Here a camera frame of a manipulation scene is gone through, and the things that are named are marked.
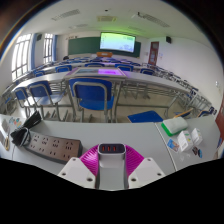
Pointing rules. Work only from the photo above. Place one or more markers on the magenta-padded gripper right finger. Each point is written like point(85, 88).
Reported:
point(148, 170)

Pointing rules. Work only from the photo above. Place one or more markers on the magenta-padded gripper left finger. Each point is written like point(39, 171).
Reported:
point(75, 170)

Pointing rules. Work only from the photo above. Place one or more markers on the white charger block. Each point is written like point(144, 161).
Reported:
point(111, 166)

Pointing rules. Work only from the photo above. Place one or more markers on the dark power strip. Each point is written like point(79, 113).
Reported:
point(53, 146)

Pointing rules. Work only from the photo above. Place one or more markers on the blue printed card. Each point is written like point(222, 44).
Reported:
point(172, 144)

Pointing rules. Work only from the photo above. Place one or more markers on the white printed carton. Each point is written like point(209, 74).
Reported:
point(185, 140)
point(197, 136)

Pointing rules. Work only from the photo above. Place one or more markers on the green and white box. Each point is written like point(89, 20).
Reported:
point(174, 126)

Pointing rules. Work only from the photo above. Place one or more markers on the colourful printed cards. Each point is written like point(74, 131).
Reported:
point(15, 122)

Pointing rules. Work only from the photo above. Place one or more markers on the group of grey desks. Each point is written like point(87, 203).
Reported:
point(150, 80)

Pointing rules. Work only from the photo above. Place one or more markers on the flat glowing desk screen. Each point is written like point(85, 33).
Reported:
point(96, 71)

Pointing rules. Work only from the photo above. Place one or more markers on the group of blue chairs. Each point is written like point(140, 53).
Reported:
point(63, 69)

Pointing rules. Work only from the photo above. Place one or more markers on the brown door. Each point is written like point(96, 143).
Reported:
point(153, 52)

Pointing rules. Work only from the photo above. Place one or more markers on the orange teacher desk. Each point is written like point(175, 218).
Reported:
point(104, 54)

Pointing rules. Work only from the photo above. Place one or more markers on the tall white-framed window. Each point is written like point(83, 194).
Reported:
point(48, 48)
point(20, 60)

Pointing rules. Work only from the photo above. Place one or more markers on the green blackboard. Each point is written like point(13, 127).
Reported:
point(83, 45)

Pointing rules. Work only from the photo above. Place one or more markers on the blue curtain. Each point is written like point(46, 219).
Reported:
point(55, 46)
point(33, 50)

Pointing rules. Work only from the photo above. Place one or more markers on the lit projection screen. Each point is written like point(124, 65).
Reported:
point(117, 42)

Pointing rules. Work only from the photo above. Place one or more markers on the slotted ceiling vent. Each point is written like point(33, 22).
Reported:
point(65, 14)
point(77, 26)

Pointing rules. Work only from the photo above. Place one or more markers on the long ceiling light grille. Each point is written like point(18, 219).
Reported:
point(154, 20)

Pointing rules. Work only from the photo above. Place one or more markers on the square ceiling air unit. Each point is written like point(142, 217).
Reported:
point(106, 18)

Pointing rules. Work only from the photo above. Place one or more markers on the white ceiling projector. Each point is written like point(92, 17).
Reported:
point(136, 15)

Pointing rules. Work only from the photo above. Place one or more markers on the blue chair with metal frame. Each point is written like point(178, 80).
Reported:
point(91, 95)
point(41, 90)
point(20, 95)

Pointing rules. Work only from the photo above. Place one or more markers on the black wall speaker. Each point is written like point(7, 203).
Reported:
point(39, 37)
point(168, 39)

